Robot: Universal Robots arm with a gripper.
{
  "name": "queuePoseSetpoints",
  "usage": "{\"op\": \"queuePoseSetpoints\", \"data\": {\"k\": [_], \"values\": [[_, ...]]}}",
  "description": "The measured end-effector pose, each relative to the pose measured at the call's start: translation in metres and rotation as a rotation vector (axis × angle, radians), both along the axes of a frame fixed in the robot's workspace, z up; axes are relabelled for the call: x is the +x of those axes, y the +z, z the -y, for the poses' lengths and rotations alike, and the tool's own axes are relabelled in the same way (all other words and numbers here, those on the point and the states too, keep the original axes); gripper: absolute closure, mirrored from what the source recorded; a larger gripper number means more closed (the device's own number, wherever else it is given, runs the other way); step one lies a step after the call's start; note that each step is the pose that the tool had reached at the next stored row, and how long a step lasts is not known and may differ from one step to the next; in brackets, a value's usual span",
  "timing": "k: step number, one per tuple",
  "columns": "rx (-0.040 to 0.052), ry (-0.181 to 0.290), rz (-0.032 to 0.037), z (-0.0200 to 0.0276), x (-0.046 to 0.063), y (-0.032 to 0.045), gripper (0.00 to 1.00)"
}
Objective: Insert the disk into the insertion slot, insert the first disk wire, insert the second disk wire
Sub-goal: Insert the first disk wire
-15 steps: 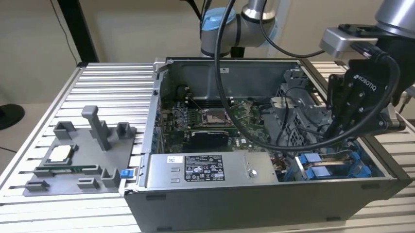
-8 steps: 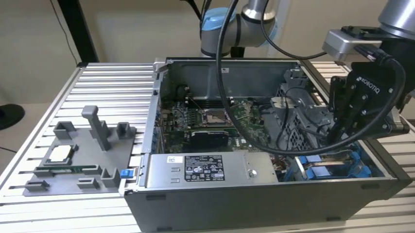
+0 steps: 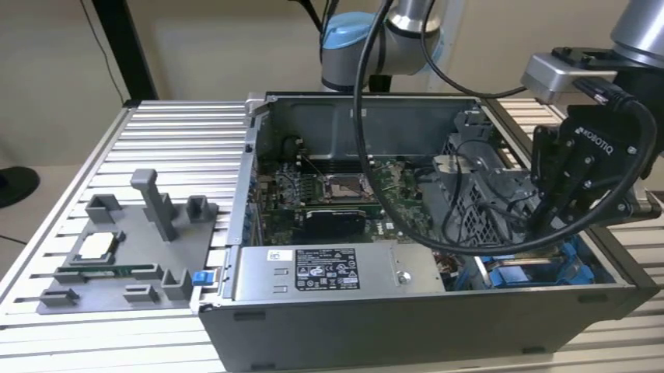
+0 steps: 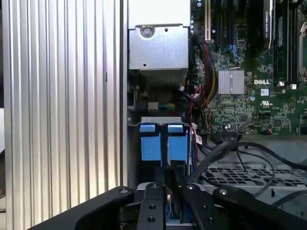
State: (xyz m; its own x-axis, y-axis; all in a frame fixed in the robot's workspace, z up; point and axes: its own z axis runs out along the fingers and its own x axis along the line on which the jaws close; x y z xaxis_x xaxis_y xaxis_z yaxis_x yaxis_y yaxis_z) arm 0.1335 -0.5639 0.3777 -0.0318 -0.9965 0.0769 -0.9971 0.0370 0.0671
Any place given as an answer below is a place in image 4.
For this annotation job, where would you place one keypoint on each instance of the CPU socket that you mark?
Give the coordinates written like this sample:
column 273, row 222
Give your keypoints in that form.
column 301, row 60

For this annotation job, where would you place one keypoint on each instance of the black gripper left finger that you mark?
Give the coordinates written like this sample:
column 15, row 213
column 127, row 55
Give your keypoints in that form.
column 153, row 210

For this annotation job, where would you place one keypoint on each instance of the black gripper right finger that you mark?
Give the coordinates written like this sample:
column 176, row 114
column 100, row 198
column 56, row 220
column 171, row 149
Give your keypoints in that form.
column 251, row 210

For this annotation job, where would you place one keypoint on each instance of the blue disk carrier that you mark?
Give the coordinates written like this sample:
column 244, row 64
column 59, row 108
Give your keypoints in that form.
column 151, row 148

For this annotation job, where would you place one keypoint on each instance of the black graphics card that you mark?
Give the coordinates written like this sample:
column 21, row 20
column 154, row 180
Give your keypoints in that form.
column 260, row 24

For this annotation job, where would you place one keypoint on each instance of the black expansion slot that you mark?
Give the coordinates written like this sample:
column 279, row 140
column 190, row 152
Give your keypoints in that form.
column 217, row 21
column 229, row 21

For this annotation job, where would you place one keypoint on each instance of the white expansion slot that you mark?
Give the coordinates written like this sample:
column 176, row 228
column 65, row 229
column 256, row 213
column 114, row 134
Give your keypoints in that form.
column 208, row 19

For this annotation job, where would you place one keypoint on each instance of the silver power supply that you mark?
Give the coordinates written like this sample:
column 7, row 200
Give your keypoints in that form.
column 158, row 48

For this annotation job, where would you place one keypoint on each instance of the silver chipset heatsink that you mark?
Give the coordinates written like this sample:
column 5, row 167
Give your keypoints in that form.
column 231, row 81

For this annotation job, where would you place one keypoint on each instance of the dark grey PC case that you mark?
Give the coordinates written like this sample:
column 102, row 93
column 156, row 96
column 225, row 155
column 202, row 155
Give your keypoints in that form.
column 124, row 72

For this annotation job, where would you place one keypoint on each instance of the black RAM slot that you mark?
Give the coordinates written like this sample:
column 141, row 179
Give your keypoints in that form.
column 280, row 48
column 293, row 48

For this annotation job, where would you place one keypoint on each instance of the green motherboard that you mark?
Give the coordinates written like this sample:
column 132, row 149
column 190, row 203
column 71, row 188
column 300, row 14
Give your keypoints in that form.
column 251, row 112

